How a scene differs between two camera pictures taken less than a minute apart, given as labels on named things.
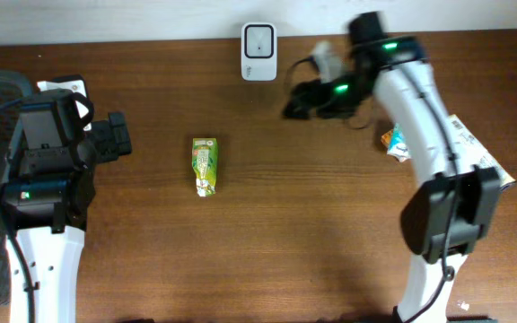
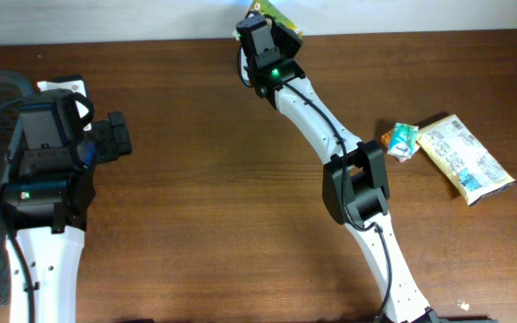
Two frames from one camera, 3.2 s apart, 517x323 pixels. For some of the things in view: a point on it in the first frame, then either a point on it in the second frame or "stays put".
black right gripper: [311, 96] -> [291, 33]
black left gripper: [118, 135] stays put
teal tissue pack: [398, 146] stays put
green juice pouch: [205, 152] -> [266, 8]
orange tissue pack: [386, 137] stays put
